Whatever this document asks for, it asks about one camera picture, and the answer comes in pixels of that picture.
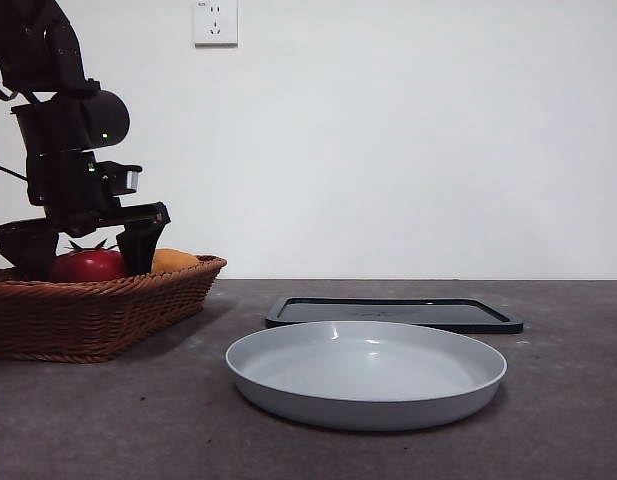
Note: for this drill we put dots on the brown wicker basket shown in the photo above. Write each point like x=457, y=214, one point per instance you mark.
x=88, y=320

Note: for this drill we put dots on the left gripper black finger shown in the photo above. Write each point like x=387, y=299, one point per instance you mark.
x=140, y=247
x=25, y=255

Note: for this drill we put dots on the white wall socket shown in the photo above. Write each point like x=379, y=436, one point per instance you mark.
x=216, y=24

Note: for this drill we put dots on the left wrist grey camera box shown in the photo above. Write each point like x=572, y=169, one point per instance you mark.
x=133, y=180

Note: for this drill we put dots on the black rectangular tray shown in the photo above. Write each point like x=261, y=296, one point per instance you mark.
x=413, y=312

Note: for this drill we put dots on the grey round plate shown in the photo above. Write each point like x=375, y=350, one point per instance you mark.
x=363, y=370

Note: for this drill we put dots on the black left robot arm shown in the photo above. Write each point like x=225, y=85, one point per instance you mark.
x=48, y=125

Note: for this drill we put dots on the red tomato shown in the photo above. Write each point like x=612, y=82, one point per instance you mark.
x=88, y=267

